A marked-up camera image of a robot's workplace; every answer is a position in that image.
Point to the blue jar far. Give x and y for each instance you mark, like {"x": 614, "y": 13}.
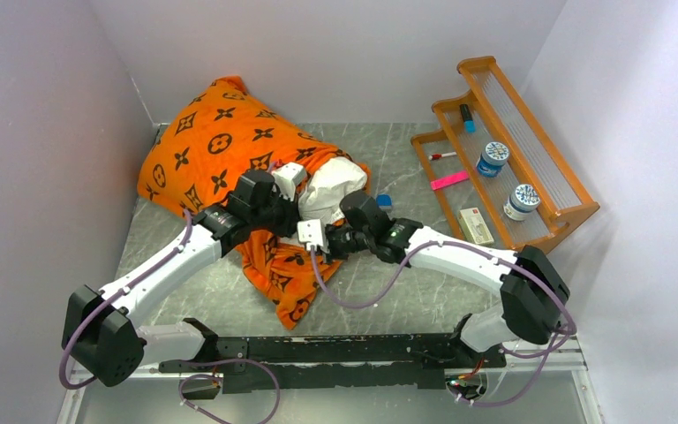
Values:
{"x": 522, "y": 201}

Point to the pink flat strip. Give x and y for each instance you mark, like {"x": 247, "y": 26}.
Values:
{"x": 449, "y": 180}

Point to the small cardboard box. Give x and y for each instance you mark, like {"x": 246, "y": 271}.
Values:
{"x": 474, "y": 227}

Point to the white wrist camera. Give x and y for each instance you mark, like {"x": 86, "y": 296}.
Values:
{"x": 312, "y": 236}
{"x": 287, "y": 179}

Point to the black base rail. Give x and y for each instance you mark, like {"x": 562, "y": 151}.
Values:
{"x": 426, "y": 361}

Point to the blue black highlighter marker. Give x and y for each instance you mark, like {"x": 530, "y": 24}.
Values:
{"x": 467, "y": 118}

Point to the blue jar near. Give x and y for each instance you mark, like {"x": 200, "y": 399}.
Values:
{"x": 492, "y": 159}

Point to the red white marker pen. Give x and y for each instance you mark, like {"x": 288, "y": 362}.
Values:
{"x": 438, "y": 156}

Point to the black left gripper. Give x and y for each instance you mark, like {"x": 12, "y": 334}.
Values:
{"x": 291, "y": 215}

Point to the orange patterned pillowcase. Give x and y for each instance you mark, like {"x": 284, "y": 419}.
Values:
{"x": 220, "y": 134}

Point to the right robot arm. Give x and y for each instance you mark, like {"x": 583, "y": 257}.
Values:
{"x": 531, "y": 294}

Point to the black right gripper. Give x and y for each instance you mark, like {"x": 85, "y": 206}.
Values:
{"x": 332, "y": 254}

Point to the white pillow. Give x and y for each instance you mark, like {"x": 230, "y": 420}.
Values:
{"x": 325, "y": 189}

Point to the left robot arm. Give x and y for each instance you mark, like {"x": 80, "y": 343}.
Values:
{"x": 104, "y": 330}

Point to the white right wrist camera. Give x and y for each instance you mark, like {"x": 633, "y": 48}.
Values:
{"x": 312, "y": 236}

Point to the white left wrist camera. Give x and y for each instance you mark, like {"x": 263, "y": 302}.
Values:
{"x": 287, "y": 179}

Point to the wooden tiered shelf rack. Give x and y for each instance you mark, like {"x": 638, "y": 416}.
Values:
{"x": 500, "y": 114}

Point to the blue jar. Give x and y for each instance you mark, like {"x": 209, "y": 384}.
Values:
{"x": 492, "y": 159}
{"x": 522, "y": 201}

